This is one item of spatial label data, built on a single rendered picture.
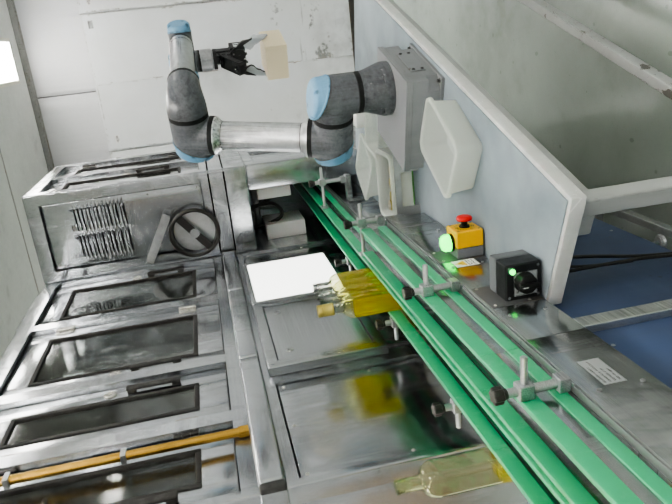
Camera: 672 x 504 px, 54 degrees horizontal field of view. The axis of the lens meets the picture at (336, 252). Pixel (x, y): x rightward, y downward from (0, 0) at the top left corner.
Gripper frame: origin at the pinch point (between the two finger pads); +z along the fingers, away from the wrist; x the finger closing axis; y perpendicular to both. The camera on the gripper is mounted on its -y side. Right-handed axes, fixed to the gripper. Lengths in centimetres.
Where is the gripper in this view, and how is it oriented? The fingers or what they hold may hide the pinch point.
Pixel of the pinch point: (269, 55)
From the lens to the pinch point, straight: 245.8
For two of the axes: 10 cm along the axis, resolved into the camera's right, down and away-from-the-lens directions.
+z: 9.7, -1.6, 1.6
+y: -2.2, -5.9, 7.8
